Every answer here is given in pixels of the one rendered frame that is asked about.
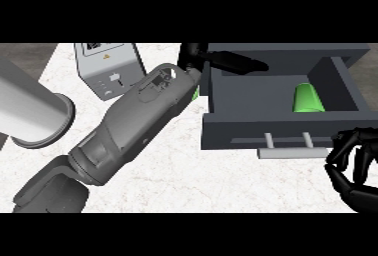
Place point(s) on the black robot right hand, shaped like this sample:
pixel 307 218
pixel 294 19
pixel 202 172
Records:
pixel 362 166

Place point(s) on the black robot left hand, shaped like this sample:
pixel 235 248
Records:
pixel 230 61

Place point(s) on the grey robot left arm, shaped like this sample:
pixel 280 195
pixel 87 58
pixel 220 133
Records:
pixel 133 116

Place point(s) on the dark grey open drawer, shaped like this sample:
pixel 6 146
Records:
pixel 245 96

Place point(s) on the green cup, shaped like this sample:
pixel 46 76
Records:
pixel 307 98

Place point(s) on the dark grey drawer front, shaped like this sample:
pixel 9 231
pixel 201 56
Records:
pixel 236 128

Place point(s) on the small green object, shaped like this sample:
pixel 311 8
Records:
pixel 195 94

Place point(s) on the grey box appliance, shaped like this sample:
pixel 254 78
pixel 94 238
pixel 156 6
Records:
pixel 115 66

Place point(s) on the pale grey cylinder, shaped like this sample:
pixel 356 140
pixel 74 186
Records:
pixel 29 110

